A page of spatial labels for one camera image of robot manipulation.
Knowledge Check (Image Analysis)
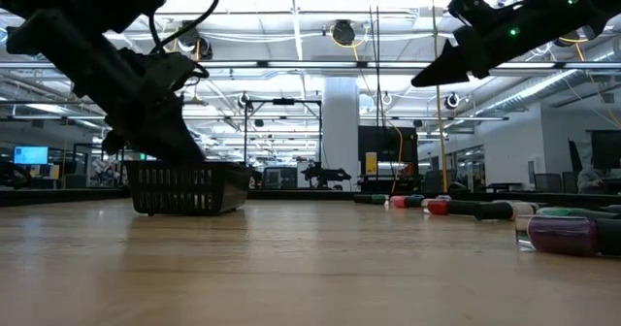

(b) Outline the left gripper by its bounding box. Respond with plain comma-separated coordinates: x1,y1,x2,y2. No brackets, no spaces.
72,49,206,162

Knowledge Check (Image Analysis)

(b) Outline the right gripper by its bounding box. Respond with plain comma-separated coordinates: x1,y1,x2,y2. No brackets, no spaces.
410,0,607,88

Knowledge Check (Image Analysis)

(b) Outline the black plastic mesh basket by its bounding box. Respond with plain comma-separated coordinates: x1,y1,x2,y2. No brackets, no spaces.
123,159,253,217

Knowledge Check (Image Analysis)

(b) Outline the dark red nail polish bottle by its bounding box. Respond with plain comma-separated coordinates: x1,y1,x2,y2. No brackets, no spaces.
425,198,481,217

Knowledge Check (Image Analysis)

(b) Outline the dark green nail polish bottle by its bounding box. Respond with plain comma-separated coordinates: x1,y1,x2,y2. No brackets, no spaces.
352,193,390,206

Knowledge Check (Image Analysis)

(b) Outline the bright green nail polish bottle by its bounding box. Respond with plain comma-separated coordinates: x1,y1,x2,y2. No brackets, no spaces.
536,206,621,220

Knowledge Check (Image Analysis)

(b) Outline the purple nail polish bottle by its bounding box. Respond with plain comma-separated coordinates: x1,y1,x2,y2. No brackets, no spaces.
513,213,621,258

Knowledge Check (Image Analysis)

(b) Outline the black cabinet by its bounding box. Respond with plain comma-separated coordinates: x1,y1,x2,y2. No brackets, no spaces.
357,125,419,177

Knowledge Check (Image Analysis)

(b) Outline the white square column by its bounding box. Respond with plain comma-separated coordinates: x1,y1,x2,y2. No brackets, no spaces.
322,77,360,191

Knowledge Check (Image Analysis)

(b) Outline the blue lit computer monitor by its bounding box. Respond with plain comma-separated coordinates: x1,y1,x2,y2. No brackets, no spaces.
13,145,49,166

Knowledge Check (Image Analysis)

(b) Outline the black mesh office chair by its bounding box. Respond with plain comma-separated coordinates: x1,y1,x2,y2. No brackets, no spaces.
533,172,564,194

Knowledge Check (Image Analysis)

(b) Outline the black computer monitor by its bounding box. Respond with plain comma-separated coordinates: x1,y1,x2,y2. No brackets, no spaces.
590,129,621,171

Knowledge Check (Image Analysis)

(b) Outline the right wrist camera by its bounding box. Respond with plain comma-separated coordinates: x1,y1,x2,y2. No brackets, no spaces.
446,0,496,26

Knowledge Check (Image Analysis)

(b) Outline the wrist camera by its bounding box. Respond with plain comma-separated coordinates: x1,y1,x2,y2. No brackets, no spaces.
123,49,201,92
446,0,496,26

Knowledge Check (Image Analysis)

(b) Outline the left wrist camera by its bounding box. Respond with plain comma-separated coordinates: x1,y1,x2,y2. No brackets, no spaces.
123,49,201,92

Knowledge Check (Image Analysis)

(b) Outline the black background rig frame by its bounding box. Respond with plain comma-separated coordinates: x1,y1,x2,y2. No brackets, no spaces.
242,97,324,172

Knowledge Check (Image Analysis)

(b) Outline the black aluminium table frame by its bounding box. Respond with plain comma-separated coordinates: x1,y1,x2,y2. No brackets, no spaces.
0,187,621,212

